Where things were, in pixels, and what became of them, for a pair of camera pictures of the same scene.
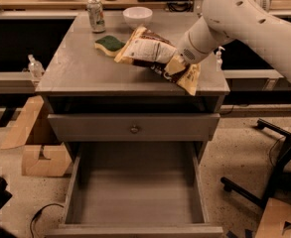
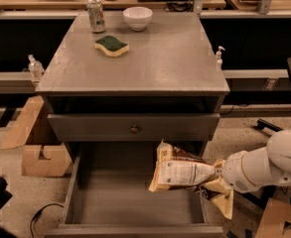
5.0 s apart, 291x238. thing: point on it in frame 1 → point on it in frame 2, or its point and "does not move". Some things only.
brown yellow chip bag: x=148 y=49 → x=177 y=170
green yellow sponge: x=109 y=45 does not move
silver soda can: x=96 y=15 does not move
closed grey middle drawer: x=129 y=127 does not move
